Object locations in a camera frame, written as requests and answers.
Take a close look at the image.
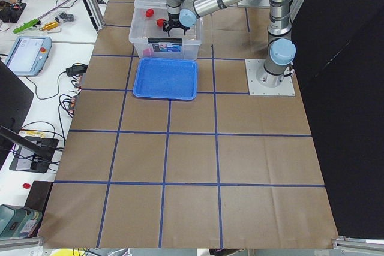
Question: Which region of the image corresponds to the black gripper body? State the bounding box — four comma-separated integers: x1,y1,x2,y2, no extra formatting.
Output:
167,13,186,31

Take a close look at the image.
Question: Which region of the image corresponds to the red block with knob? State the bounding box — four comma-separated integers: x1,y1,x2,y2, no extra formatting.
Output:
156,19,165,27

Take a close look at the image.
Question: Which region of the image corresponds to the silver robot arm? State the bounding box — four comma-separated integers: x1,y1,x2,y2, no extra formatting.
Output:
162,0,296,88

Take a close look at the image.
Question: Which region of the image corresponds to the clear plastic storage box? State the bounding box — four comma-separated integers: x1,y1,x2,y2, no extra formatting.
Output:
128,8,203,60

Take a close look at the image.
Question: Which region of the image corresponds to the red block near latch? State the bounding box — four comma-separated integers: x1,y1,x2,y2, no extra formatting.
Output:
145,9,154,17

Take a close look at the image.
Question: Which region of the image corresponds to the blue plastic tray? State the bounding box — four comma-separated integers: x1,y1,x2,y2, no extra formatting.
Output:
133,58,198,101

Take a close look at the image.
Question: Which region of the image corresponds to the black electronics box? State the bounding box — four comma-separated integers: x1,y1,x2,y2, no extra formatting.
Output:
9,136,59,173

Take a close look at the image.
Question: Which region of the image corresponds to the green device box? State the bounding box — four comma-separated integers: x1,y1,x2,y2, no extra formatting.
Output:
1,204,43,240

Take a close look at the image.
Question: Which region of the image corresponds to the black power adapter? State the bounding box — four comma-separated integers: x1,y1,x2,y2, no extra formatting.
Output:
65,64,88,77

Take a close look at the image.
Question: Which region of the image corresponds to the gold cylinder tool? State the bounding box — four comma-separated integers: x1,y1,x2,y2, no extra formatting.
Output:
39,21,59,31

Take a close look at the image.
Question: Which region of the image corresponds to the teach pendant tablet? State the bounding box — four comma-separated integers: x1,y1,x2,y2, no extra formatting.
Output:
5,36,52,77

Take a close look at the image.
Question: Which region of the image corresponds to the brown paper table cover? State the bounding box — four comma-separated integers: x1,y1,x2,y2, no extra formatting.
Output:
40,0,337,249

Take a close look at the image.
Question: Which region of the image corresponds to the black monitor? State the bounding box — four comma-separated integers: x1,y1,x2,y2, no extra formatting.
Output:
1,62,56,164

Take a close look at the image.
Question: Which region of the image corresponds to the small red cap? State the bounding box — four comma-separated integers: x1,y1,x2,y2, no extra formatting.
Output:
22,183,31,189

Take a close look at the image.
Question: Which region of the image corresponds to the black box latch handle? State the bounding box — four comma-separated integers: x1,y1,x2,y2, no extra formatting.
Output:
148,37,183,44

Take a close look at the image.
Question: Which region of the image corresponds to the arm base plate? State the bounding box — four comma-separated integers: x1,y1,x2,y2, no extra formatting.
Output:
237,0,269,8
245,59,295,97

